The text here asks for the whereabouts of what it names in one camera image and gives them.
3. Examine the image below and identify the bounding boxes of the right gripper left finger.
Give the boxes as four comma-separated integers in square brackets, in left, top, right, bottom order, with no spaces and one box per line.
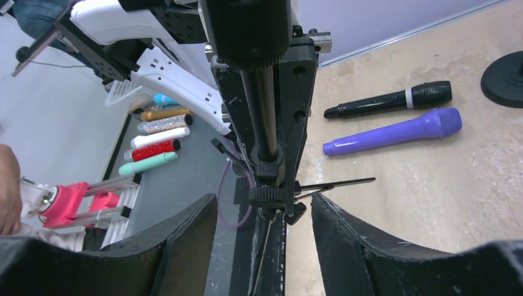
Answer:
[1,194,217,295]

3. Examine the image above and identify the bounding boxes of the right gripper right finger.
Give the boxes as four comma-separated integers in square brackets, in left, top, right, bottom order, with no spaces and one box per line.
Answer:
[311,194,522,295]

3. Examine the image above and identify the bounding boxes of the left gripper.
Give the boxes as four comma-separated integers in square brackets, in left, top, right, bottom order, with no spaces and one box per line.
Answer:
[205,24,332,217]

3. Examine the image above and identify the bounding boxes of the black tripod stand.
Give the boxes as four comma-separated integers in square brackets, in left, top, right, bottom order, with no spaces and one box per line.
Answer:
[198,0,377,296]

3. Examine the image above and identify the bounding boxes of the black wireless microphone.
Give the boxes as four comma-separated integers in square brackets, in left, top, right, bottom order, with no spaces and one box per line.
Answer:
[324,81,453,120]

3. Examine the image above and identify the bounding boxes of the purple microphone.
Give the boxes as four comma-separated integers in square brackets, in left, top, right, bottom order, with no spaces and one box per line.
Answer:
[323,107,463,156]

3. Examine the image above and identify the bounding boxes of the black round-base mic stand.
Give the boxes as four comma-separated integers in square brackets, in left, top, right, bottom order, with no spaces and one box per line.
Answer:
[480,51,522,109]

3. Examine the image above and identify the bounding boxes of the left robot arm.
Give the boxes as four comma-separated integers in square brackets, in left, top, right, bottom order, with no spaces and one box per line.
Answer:
[54,1,330,217]

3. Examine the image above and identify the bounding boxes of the bystander hand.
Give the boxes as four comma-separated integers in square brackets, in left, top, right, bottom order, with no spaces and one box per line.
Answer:
[1,144,22,236]

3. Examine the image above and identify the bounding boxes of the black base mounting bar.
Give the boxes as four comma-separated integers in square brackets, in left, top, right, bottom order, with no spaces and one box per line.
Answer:
[227,178,287,295]

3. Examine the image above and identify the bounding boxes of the mint green roll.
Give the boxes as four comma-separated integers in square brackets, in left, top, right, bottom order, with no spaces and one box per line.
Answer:
[118,152,178,176]

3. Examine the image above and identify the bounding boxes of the glitter silver roll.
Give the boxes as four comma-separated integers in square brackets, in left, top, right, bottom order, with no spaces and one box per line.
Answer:
[138,114,193,134]

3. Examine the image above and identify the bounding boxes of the teal roll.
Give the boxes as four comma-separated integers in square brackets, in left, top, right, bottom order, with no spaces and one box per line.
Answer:
[154,94,179,106]

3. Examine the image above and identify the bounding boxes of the white roll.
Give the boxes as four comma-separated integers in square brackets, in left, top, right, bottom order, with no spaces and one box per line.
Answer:
[130,127,191,149]

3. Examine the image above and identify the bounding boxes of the red glitter roll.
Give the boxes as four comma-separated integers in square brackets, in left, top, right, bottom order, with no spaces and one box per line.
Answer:
[123,139,181,162]

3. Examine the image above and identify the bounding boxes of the brown roll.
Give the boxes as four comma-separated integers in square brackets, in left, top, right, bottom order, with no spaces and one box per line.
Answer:
[141,108,193,122]

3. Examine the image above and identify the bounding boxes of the pink clamp tool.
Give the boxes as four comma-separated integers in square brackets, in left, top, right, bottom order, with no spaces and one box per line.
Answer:
[20,175,141,229]

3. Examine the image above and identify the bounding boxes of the white mesh basket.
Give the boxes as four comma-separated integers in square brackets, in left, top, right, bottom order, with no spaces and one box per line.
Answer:
[104,80,157,112]

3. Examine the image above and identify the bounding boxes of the person in background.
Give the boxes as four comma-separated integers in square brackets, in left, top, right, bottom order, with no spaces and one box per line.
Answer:
[12,0,104,79]

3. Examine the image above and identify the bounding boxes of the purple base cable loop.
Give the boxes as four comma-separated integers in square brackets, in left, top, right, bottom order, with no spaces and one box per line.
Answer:
[215,159,255,229]

